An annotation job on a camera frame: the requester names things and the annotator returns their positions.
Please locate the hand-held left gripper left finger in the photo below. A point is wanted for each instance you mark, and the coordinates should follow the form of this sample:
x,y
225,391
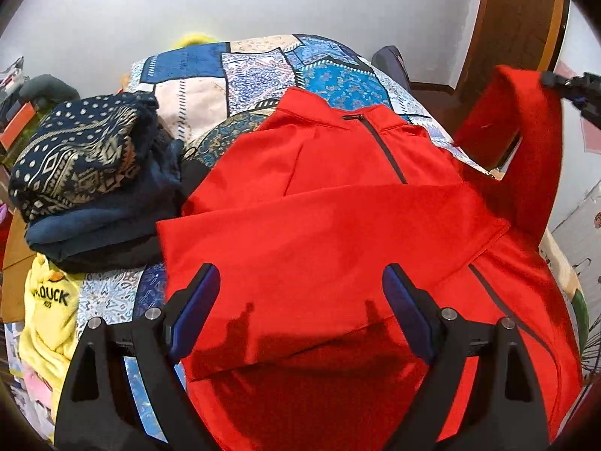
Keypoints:
x,y
197,310

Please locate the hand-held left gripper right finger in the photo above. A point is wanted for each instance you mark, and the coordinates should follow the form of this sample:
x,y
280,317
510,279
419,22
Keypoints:
x,y
406,310

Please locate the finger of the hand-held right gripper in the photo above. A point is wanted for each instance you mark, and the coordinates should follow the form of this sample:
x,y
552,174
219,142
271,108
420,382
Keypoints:
x,y
589,108
570,82

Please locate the red zip jacket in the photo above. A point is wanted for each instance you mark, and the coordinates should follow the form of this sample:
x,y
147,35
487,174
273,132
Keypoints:
x,y
328,225

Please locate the wooden door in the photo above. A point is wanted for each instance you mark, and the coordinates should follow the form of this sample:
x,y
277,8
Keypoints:
x,y
512,19

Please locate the black folded garment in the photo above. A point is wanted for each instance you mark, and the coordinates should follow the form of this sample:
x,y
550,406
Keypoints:
x,y
122,256

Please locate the blue folded garment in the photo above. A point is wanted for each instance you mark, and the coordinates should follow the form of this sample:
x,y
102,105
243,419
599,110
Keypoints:
x,y
94,230

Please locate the yellow printed shirt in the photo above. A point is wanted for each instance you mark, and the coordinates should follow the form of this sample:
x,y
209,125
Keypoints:
x,y
42,333

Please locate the dark grey bag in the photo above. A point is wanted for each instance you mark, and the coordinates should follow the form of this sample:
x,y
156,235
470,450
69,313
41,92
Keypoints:
x,y
389,63

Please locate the brown cardboard sheet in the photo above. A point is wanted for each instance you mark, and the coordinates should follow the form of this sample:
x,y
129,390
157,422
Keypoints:
x,y
14,253

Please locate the navy patterned folded cloth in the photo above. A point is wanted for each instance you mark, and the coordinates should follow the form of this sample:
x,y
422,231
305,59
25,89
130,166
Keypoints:
x,y
75,159

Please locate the blue patchwork bedspread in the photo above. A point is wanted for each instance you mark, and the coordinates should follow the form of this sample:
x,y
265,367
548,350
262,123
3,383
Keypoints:
x,y
328,84

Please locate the orange box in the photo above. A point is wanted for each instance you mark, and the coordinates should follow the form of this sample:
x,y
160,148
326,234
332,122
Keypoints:
x,y
19,124

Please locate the yellow fluffy cushion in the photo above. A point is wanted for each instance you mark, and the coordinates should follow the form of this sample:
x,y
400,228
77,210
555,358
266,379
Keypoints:
x,y
192,40

